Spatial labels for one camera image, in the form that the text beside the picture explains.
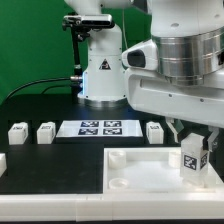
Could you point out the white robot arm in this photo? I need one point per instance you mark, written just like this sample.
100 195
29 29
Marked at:
177 73

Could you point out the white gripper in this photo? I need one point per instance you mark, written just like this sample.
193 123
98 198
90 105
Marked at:
149 92

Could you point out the white marker sheet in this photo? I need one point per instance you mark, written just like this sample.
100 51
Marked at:
100 128

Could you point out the white L-shaped fence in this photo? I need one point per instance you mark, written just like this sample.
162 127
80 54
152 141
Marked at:
112 206

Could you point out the white square tabletop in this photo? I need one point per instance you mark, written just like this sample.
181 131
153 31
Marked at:
151 170

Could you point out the white block left edge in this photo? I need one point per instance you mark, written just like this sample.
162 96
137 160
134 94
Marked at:
3 163

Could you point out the black camera on stand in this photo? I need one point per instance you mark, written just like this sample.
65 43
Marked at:
80 27

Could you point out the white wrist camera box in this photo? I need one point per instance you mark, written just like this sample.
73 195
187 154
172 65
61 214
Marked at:
143 55

